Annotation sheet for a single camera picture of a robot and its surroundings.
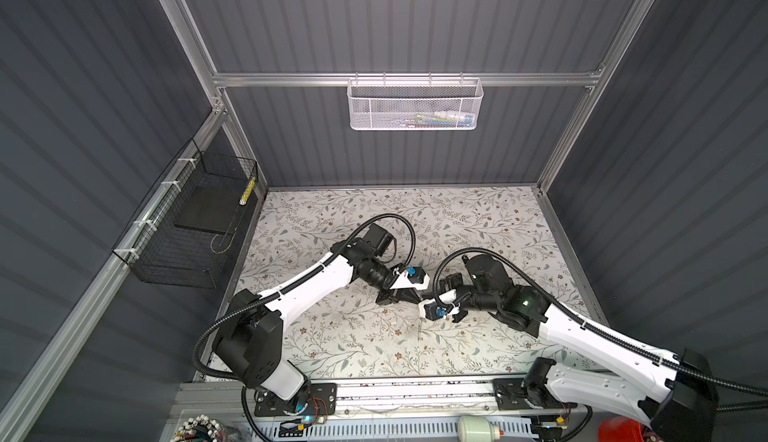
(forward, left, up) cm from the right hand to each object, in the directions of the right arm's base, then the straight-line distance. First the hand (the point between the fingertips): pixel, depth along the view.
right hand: (428, 289), depth 74 cm
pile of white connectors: (-29, +46, +1) cm, 54 cm away
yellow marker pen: (+22, +49, +12) cm, 55 cm away
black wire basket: (+9, +60, +12) cm, 62 cm away
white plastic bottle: (-28, -9, -9) cm, 30 cm away
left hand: (-1, +3, -3) cm, 4 cm away
